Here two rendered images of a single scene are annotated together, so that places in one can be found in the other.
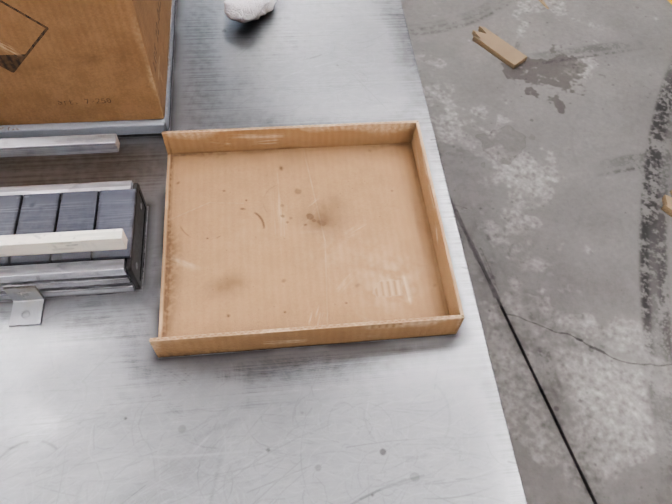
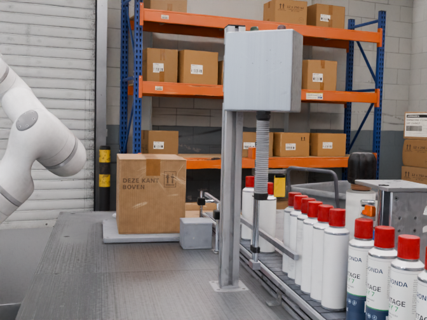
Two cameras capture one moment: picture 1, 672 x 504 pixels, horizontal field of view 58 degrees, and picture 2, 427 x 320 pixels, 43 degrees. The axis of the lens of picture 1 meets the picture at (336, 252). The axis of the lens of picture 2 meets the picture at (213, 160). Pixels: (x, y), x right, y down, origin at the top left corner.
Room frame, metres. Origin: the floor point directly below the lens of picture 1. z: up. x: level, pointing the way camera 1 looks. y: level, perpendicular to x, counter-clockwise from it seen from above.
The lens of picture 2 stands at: (0.39, 2.49, 1.26)
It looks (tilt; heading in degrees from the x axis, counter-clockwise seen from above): 4 degrees down; 269
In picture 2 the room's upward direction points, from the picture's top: 1 degrees clockwise
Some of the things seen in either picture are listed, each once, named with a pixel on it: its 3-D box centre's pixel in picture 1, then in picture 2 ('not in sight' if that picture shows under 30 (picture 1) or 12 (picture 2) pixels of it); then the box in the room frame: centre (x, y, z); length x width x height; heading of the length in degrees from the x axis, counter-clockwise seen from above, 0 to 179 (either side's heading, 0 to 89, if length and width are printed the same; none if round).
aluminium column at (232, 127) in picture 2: not in sight; (231, 158); (0.31, 1.09, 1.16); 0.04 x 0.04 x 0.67; 11
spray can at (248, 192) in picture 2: not in sight; (250, 207); (0.23, 0.74, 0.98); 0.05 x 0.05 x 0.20
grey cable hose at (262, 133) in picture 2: not in sight; (262, 155); (0.25, 1.20, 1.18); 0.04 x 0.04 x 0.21
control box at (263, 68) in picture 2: not in sight; (264, 72); (0.24, 1.14, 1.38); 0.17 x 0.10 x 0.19; 156
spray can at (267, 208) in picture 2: not in sight; (267, 217); (0.20, 0.91, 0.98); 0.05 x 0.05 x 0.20
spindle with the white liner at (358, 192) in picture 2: not in sight; (360, 202); (-0.08, 0.89, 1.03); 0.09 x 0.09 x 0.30
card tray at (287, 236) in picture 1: (300, 227); (206, 212); (0.36, 0.04, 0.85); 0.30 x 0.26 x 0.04; 101
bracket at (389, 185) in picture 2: not in sight; (395, 185); (0.01, 1.42, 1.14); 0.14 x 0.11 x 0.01; 101
